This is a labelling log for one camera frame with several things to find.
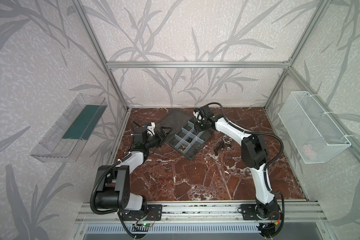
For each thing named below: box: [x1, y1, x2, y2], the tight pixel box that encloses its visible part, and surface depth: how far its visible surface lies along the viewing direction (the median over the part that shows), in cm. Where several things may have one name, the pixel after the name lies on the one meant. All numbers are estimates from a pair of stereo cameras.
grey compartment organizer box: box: [154, 109, 213, 161], surface depth 101 cm
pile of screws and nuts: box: [214, 134, 233, 156], surface depth 99 cm
